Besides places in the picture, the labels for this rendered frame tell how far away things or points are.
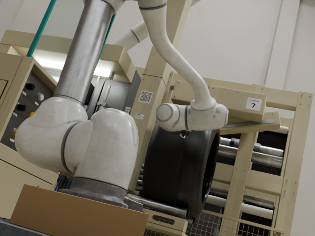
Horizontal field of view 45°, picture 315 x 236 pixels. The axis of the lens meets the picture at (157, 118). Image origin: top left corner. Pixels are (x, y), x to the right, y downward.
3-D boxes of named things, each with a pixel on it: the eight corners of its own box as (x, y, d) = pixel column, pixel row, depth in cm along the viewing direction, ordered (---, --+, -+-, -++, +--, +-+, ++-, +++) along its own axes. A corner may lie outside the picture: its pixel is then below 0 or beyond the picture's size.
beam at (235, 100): (170, 98, 255) (176, 78, 260) (176, 113, 279) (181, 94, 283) (263, 114, 238) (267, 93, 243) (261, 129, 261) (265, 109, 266)
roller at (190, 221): (136, 209, 226) (138, 201, 228) (138, 210, 231) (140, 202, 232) (193, 224, 216) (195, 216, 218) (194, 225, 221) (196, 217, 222)
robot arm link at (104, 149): (112, 182, 97) (133, 103, 103) (54, 172, 104) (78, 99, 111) (137, 195, 110) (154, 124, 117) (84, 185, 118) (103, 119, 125)
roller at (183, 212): (123, 200, 201) (125, 192, 203) (125, 202, 205) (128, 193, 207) (187, 217, 191) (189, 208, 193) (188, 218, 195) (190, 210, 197)
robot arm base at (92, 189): (142, 213, 96) (147, 192, 98) (56, 193, 96) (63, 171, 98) (139, 217, 114) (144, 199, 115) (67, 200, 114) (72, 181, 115)
